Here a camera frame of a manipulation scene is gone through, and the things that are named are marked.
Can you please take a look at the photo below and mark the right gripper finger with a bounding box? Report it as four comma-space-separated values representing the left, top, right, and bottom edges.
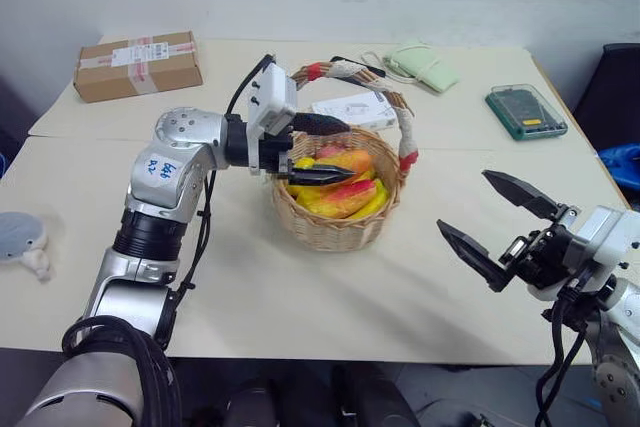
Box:
481, 169, 561, 221
436, 219, 511, 294

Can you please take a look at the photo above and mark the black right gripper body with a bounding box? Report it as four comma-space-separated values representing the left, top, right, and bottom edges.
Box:
497, 204, 584, 293

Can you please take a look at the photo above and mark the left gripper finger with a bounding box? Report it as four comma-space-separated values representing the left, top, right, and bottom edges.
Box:
291, 113, 352, 136
287, 166, 358, 189

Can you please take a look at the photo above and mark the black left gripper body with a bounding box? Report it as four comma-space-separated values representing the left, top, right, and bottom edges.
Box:
259, 122, 297, 181

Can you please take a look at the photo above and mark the yellow banana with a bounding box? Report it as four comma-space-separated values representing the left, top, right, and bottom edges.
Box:
285, 156, 320, 207
344, 177, 392, 221

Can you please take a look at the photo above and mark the pink peach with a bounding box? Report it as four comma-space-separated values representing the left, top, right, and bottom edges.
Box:
314, 144, 347, 161

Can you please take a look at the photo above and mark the red yellow mango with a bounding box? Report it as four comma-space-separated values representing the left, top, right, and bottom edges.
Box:
306, 179, 379, 221

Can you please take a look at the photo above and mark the orange yellow mango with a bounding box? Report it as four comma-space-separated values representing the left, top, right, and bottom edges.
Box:
312, 149, 374, 183

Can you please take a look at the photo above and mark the white printed paper box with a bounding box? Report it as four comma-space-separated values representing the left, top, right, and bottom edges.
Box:
312, 92, 401, 132

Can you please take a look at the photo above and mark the green screwdriver kit case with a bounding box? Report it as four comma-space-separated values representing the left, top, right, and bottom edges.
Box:
484, 82, 570, 142

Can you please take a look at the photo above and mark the blue plastic bag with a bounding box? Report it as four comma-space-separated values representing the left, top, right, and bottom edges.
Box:
597, 142, 640, 211

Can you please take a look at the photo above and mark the green cloth pouch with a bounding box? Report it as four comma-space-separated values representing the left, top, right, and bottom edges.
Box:
360, 40, 460, 94

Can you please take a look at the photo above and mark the black chair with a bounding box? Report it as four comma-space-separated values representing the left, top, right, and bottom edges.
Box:
572, 42, 640, 153

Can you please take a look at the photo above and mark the brown taped cardboard box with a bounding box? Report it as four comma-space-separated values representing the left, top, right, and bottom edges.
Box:
73, 30, 205, 104

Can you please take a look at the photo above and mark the dark rounded shape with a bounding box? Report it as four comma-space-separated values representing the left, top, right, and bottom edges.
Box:
219, 379, 281, 427

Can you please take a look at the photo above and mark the grey plush toy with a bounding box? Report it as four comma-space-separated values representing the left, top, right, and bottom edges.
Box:
0, 210, 54, 283

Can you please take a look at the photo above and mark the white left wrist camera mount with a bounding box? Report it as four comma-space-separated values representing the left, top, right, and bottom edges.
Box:
245, 62, 300, 177

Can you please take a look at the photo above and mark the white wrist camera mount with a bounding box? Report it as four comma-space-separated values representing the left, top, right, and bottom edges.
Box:
527, 205, 640, 309
245, 62, 300, 177

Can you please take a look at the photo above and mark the wicker basket with handle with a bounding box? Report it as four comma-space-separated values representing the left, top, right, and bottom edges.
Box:
269, 59, 421, 253

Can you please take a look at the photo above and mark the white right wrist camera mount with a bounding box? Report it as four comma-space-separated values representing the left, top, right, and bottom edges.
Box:
527, 205, 640, 309

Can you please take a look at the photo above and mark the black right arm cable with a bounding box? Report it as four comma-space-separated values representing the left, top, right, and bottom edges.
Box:
534, 274, 609, 427

